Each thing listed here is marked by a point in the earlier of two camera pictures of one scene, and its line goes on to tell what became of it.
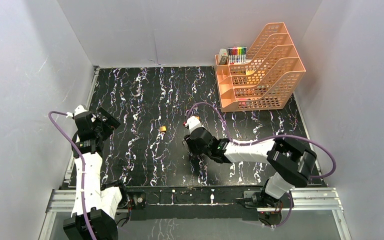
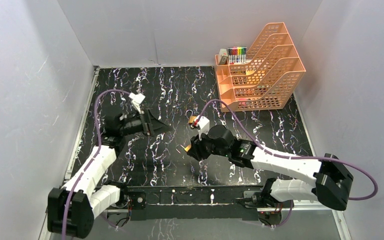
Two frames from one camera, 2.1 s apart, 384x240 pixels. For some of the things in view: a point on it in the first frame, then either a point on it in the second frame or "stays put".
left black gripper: (107, 120) → (148, 122)
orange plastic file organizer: (272, 68) stays put
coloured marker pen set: (237, 55) stays put
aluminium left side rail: (94, 80) stays put
